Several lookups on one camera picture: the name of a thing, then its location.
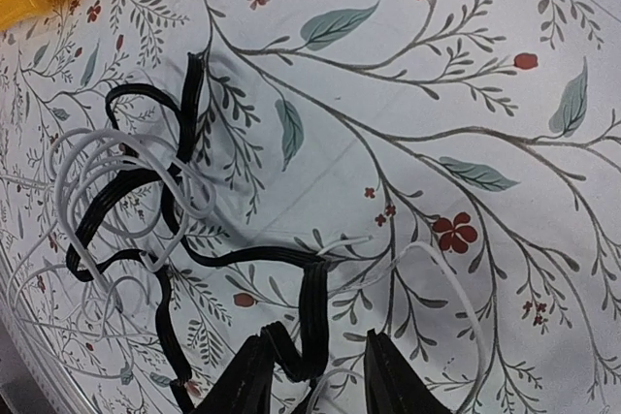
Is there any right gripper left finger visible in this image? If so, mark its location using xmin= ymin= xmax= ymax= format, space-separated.
xmin=192 ymin=324 xmax=304 ymax=414

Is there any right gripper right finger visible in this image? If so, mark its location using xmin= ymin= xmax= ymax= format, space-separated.
xmin=364 ymin=330 xmax=450 ymax=414

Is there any black ribbon cable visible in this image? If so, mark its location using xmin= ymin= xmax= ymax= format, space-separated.
xmin=65 ymin=52 xmax=334 ymax=414

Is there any white cable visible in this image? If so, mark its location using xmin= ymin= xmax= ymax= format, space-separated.
xmin=7 ymin=127 xmax=489 ymax=414

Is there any floral table cloth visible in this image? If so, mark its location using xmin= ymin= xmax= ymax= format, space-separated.
xmin=1 ymin=0 xmax=620 ymax=413

